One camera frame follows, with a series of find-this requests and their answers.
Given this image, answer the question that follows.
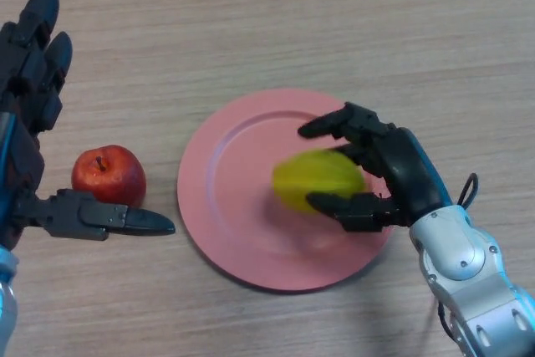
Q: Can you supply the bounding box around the red apple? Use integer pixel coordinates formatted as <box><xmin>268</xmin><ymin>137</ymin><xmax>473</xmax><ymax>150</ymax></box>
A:
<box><xmin>70</xmin><ymin>144</ymin><xmax>147</xmax><ymax>207</ymax></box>

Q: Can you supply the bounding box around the pink round plate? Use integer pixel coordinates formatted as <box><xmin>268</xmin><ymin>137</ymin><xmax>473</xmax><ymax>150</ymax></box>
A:
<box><xmin>176</xmin><ymin>88</ymin><xmax>396</xmax><ymax>293</ymax></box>

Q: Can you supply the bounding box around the yellow starfruit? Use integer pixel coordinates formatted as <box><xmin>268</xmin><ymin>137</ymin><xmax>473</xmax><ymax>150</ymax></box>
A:
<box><xmin>272</xmin><ymin>148</ymin><xmax>365</xmax><ymax>214</ymax></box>

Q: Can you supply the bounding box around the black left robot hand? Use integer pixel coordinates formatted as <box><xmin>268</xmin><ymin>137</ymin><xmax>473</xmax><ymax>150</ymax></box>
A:
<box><xmin>0</xmin><ymin>0</ymin><xmax>176</xmax><ymax>252</ymax></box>

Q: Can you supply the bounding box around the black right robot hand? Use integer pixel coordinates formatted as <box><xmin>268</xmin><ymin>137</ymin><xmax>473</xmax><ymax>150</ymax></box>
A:
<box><xmin>297</xmin><ymin>101</ymin><xmax>455</xmax><ymax>233</ymax></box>

